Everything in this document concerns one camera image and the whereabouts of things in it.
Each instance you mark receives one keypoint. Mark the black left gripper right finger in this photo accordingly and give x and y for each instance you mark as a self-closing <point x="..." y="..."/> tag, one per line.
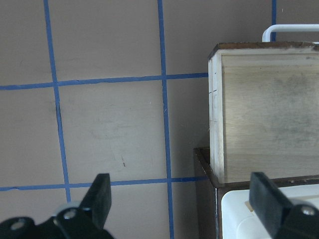
<point x="281" y="217"/>

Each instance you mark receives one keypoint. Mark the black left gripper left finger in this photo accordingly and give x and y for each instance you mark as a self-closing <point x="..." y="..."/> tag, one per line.
<point x="85" y="221"/>

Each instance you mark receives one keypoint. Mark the light wooden drawer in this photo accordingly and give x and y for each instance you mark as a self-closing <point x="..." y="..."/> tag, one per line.
<point x="264" y="109"/>

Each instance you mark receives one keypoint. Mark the white plastic box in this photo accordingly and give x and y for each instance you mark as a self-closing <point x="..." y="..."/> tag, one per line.
<point x="239" y="221"/>

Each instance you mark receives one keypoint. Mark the dark wooden cabinet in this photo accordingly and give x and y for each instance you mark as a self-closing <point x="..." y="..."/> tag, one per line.
<point x="209" y="192"/>

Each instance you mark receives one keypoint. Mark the white drawer handle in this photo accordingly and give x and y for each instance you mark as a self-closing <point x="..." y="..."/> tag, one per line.
<point x="266" y="36"/>

